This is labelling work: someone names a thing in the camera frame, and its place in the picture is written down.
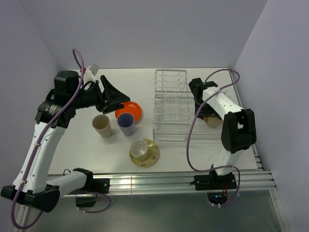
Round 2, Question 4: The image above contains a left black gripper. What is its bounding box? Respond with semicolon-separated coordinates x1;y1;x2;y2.
70;75;130;115

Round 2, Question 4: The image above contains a purple plastic cup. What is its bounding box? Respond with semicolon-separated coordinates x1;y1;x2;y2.
117;113;135;137

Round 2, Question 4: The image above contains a light green mug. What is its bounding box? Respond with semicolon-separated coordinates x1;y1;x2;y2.
130;139;155;161

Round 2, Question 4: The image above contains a white floral bowl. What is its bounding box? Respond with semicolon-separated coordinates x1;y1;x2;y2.
203;116;223;128

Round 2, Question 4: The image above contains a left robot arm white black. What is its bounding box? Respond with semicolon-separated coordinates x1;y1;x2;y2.
0;70;130;213

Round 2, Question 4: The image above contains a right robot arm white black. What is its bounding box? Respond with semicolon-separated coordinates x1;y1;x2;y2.
189;78;256;190

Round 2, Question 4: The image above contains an orange plate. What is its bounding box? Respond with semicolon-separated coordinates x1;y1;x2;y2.
114;101;142;123

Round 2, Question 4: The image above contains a beige plastic cup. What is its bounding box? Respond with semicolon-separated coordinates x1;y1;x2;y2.
92;115;112;138

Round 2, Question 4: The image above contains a beige floral saucer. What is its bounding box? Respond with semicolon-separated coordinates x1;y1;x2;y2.
129;139;160;168

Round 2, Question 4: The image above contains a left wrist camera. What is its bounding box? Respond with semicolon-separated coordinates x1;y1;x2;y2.
84;64;99;82

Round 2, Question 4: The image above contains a white wire dish rack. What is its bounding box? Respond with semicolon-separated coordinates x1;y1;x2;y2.
153;69;233;144

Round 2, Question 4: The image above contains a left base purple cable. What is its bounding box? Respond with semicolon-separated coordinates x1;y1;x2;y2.
62;169;112;214

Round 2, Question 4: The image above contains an aluminium mounting rail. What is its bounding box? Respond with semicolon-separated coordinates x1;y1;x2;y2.
45;169;277;198

